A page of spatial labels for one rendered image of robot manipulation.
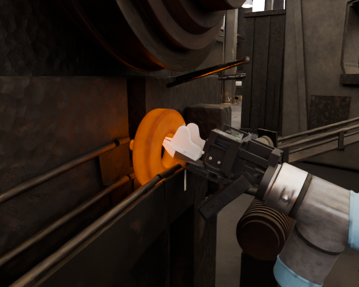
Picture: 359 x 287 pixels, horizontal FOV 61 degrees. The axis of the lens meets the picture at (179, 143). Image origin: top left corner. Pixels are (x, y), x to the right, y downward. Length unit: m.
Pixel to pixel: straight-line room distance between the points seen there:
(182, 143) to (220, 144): 0.08
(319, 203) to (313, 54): 2.79
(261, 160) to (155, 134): 0.18
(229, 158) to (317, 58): 2.76
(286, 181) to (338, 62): 2.71
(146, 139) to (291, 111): 2.84
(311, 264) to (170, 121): 0.33
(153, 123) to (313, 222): 0.29
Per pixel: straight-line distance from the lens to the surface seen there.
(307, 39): 3.24
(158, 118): 0.52
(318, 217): 0.49
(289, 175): 0.48
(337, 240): 0.51
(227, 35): 9.54
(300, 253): 0.52
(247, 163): 0.50
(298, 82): 3.22
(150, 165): 0.51
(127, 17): 0.41
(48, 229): 0.43
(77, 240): 0.37
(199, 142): 0.55
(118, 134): 0.55
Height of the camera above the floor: 0.87
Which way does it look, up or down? 13 degrees down
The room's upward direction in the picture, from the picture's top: straight up
